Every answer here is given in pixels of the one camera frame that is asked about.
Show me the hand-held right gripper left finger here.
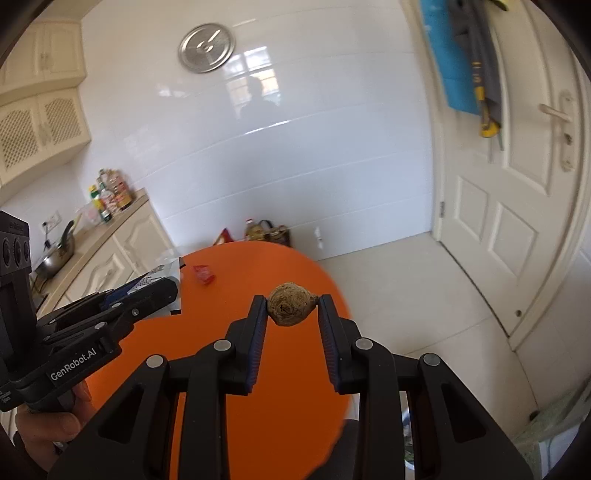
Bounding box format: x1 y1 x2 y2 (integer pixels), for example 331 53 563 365
47 295 269 480

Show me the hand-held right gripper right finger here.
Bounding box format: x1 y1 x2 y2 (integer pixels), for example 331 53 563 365
318 294 534 480

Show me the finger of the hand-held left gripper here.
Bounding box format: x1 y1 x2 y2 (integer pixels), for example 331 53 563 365
34 276 160 330
41 278 180 356

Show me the silver barcode packet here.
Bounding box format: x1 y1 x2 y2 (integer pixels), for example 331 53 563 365
139 264 182 317

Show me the small round brown dried fruit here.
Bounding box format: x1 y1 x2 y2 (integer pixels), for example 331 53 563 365
268 282 318 328

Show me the person's left hand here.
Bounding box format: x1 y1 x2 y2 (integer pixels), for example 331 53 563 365
14 381 93 472

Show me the cream base cabinet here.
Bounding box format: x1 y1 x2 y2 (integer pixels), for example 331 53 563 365
28 198 178 324

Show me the beige stone countertop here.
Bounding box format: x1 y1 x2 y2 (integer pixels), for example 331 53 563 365
30 188 151 305

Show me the clear container with pink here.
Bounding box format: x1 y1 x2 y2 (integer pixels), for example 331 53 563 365
76 205 102 227

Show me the green sauce bottle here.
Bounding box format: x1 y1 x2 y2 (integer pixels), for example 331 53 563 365
89 185 113 223

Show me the yellow cooking oil bottle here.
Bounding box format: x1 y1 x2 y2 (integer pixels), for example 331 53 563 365
244 218 271 242

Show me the cream panel door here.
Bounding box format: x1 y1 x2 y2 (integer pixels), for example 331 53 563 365
429 0 591 352

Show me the pale green patterned cover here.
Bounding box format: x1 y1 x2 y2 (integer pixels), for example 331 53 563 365
510 388 587 480

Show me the round steel pot lid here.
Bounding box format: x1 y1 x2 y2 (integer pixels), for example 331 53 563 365
178 23 236 73

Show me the blue apron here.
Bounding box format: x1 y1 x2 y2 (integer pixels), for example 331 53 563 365
419 0 481 116

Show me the grey apron with yellow trim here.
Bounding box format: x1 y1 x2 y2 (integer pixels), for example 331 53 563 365
450 0 505 151

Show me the steel wok with black handle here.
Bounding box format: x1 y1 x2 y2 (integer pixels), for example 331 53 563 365
34 220 77 279

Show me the cream lattice door wall cabinet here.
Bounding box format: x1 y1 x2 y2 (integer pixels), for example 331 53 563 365
0 88 92 188

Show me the cream plain wall cabinet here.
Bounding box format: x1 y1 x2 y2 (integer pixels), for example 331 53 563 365
0 21 88 97

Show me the metal door handle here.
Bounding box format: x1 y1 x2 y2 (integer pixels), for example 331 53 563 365
539 90 578 172

